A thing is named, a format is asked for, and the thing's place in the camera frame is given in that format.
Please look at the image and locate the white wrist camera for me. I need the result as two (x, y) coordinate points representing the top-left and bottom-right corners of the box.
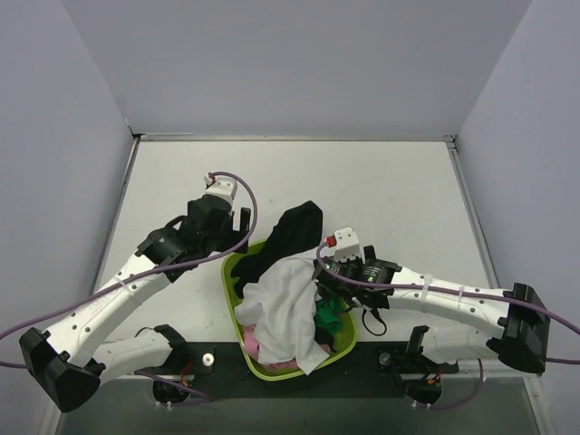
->
(326, 227), (363, 263)
(204, 173), (237, 207)

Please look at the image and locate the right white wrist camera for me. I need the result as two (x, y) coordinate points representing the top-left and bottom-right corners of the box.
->
(326, 227), (363, 263)

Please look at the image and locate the lime green plastic basket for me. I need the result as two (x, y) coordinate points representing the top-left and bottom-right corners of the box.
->
(221, 242), (358, 382)

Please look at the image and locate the pink t shirt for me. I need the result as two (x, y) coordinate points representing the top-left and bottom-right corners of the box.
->
(242, 328), (300, 373)

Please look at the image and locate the black t shirt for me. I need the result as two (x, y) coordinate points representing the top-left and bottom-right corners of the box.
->
(230, 200), (324, 299)

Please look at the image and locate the white t shirt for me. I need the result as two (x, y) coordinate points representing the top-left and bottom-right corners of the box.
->
(234, 249), (329, 375)

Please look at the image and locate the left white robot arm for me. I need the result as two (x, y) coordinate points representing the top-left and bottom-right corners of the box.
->
(19, 194), (254, 412)

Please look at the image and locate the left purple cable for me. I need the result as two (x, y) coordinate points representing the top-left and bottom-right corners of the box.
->
(0, 170), (259, 371)

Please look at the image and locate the green t shirt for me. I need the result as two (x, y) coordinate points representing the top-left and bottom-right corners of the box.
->
(314, 297), (353, 335)

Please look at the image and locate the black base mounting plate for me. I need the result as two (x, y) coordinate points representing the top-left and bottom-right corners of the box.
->
(136, 342), (459, 402)

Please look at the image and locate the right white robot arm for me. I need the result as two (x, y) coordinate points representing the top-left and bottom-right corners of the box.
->
(313, 246), (550, 374)

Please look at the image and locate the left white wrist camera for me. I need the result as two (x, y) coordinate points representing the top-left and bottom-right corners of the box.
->
(204, 173), (237, 207)

